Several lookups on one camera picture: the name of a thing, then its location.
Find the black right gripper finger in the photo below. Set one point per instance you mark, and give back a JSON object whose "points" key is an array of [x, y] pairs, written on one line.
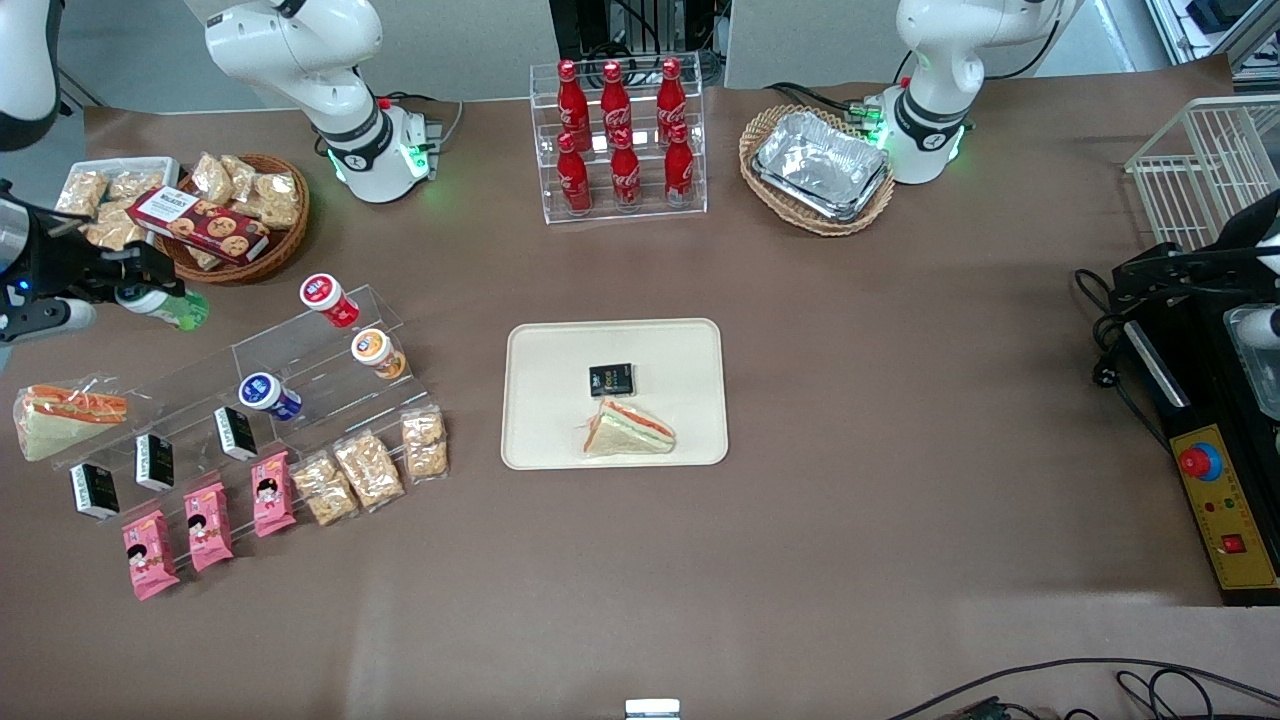
{"points": [[140, 262], [140, 288]]}

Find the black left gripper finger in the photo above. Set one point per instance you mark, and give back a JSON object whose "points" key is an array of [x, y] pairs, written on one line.
{"points": [[1180, 287], [1165, 260]]}

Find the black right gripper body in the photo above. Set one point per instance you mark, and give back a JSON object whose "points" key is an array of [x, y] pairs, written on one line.
{"points": [[62, 268]]}

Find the green gum bottle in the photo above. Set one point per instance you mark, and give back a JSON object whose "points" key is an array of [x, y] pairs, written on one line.
{"points": [[185, 312]]}

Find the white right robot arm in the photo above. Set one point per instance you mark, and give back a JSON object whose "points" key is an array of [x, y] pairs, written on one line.
{"points": [[340, 60]]}

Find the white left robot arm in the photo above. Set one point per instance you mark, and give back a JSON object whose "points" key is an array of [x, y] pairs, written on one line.
{"points": [[935, 70]]}

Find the white rectangular snack tray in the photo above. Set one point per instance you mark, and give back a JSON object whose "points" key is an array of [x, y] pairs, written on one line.
{"points": [[160, 168]]}

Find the blue gum bottle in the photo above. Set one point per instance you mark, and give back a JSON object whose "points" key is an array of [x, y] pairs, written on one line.
{"points": [[270, 396]]}

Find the red gum bottle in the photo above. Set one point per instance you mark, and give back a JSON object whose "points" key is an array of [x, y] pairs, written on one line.
{"points": [[330, 300]]}

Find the orange gum bottle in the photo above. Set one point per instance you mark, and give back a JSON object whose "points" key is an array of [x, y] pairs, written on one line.
{"points": [[378, 354]]}

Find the beige plastic tray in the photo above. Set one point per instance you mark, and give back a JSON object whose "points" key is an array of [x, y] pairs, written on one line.
{"points": [[560, 400]]}

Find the clear cracker snack bag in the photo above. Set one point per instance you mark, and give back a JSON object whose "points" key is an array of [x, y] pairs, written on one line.
{"points": [[275, 198], [213, 178], [135, 184], [242, 170], [80, 192], [115, 230]]}

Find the red cookie box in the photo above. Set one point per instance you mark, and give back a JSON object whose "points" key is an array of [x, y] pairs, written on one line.
{"points": [[200, 225]]}

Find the black control box yellow panel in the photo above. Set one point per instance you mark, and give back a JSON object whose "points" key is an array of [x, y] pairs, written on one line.
{"points": [[1200, 380]]}

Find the dark brown wicker basket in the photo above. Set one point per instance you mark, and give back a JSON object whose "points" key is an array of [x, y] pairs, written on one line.
{"points": [[275, 250]]}

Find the wrapped triangle sandwich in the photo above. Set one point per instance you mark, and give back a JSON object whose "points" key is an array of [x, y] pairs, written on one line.
{"points": [[55, 425], [628, 430]]}

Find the small black white box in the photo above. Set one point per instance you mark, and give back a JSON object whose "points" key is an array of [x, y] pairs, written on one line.
{"points": [[235, 433], [155, 461], [95, 490]]}

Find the red emergency stop button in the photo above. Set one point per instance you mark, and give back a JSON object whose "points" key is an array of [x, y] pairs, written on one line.
{"points": [[1199, 460]]}

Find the clear acrylic stepped stand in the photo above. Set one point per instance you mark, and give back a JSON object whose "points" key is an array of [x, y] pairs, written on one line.
{"points": [[330, 350]]}

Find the pink snack pack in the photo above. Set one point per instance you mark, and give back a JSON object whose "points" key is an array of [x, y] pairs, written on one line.
{"points": [[208, 526], [150, 555], [272, 494]]}

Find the clear cereal bar pack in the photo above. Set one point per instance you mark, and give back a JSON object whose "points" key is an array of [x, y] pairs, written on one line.
{"points": [[424, 444], [368, 469], [325, 488]]}

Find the stacked aluminium foil trays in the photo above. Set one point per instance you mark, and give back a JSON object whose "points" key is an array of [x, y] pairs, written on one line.
{"points": [[820, 165]]}

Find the light wicker basket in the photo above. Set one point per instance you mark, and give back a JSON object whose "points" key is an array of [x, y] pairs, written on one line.
{"points": [[800, 225]]}

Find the red cola bottle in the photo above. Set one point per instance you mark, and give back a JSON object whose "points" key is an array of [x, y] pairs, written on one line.
{"points": [[671, 95], [615, 100], [626, 178], [574, 180], [679, 170], [572, 100]]}

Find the flat black box gold print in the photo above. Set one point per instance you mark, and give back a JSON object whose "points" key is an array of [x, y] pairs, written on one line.
{"points": [[611, 380]]}

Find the clear acrylic bottle rack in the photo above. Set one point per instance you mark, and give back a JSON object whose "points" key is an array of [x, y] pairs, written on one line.
{"points": [[640, 205]]}

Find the black equipment rack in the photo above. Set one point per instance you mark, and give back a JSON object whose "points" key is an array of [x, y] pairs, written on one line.
{"points": [[600, 25]]}

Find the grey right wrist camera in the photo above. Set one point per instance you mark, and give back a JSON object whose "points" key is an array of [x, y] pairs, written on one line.
{"points": [[45, 320]]}

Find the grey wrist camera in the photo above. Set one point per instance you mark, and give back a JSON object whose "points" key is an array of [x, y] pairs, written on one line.
{"points": [[1258, 325], [45, 320]]}

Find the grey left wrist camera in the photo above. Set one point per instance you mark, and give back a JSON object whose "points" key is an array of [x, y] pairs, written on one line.
{"points": [[1258, 325]]}

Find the aluminium frame shelf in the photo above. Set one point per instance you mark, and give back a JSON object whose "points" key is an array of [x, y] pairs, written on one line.
{"points": [[1215, 30]]}

